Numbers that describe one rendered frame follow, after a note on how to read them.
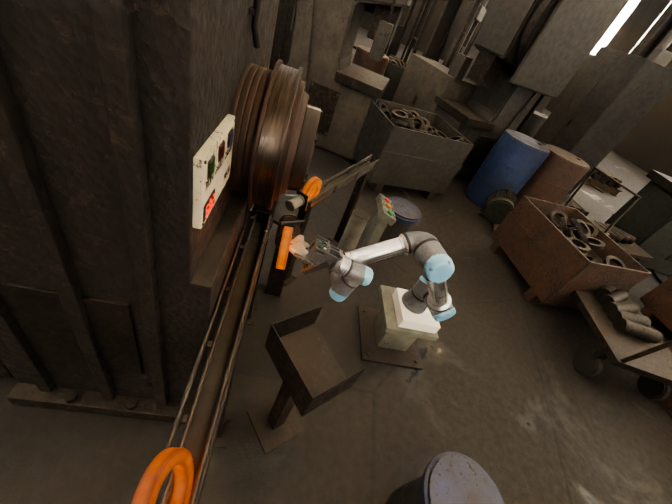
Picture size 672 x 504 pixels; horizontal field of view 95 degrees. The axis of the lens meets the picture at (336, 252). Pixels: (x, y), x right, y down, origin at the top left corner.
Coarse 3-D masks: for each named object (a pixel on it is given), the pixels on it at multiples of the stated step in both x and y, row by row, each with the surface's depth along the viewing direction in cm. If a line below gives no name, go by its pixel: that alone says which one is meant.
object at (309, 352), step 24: (312, 312) 110; (288, 336) 110; (312, 336) 114; (288, 360) 94; (312, 360) 108; (336, 360) 111; (288, 384) 98; (312, 384) 102; (336, 384) 91; (264, 408) 147; (288, 408) 130; (312, 408) 95; (264, 432) 140; (288, 432) 143
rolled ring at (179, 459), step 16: (176, 448) 69; (160, 464) 63; (176, 464) 68; (192, 464) 74; (144, 480) 61; (160, 480) 62; (176, 480) 72; (192, 480) 74; (144, 496) 59; (176, 496) 71
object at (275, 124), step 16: (288, 80) 87; (272, 96) 84; (288, 96) 85; (272, 112) 83; (288, 112) 83; (272, 128) 84; (272, 144) 85; (256, 160) 87; (272, 160) 87; (256, 176) 90; (272, 176) 90; (256, 192) 95; (272, 192) 93
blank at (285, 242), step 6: (288, 228) 108; (282, 234) 105; (288, 234) 105; (282, 240) 104; (288, 240) 104; (282, 246) 103; (288, 246) 104; (282, 252) 104; (288, 252) 104; (282, 258) 104; (276, 264) 106; (282, 264) 106
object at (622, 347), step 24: (600, 288) 257; (600, 312) 243; (624, 312) 234; (600, 336) 222; (624, 336) 229; (648, 336) 226; (576, 360) 236; (600, 360) 221; (624, 360) 204; (648, 360) 216; (648, 384) 234
